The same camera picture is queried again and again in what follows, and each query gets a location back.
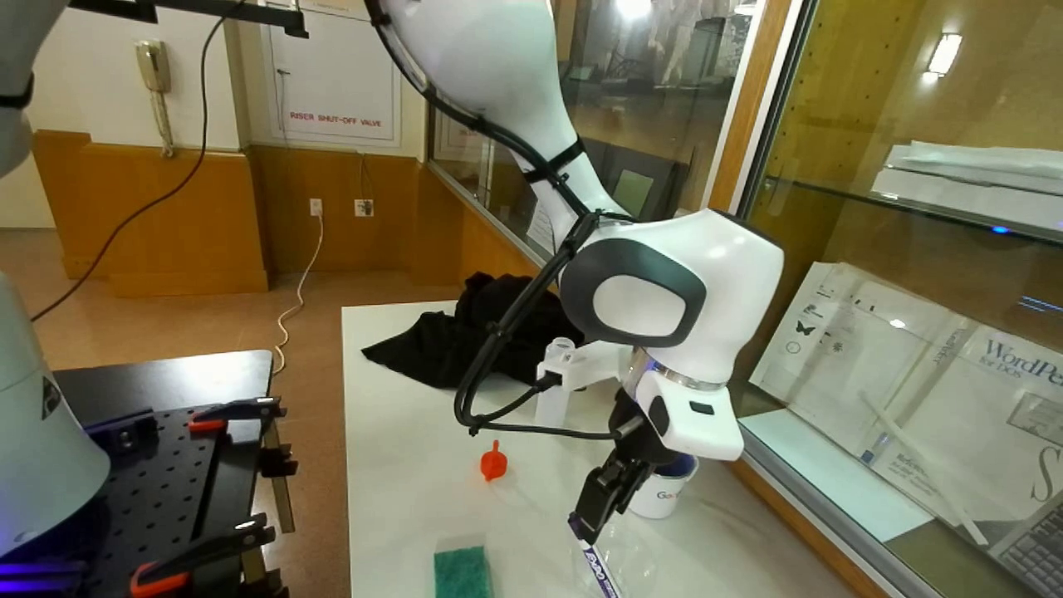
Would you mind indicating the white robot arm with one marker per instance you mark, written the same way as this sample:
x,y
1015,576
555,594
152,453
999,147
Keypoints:
x,y
679,294

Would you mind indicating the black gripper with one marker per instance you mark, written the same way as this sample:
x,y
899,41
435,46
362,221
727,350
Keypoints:
x,y
630,463

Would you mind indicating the stacked white papers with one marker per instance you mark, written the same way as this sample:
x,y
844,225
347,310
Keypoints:
x,y
1008,184

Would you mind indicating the green sponge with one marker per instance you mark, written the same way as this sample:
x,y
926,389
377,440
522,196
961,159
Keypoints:
x,y
463,574

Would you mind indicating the orange handled clamp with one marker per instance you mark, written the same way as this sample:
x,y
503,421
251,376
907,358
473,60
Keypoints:
x,y
173,576

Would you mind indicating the red handled clamp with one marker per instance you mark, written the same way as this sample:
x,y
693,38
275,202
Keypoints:
x,y
211,422

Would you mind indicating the black cloth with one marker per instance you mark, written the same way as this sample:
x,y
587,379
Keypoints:
x,y
435,350

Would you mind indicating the orange small funnel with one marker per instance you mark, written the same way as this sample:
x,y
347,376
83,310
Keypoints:
x,y
494,463

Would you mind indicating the wall telephone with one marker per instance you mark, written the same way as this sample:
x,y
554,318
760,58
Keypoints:
x,y
153,72

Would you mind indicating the white plastic bottle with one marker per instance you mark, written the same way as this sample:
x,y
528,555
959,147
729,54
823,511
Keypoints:
x,y
554,401

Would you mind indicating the white cup blue inside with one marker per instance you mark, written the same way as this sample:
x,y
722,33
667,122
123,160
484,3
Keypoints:
x,y
664,489

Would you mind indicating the black perforated breadboard table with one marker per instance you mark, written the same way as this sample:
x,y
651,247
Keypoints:
x,y
156,494

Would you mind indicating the open white booklet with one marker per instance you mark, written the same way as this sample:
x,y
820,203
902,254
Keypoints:
x,y
947,409

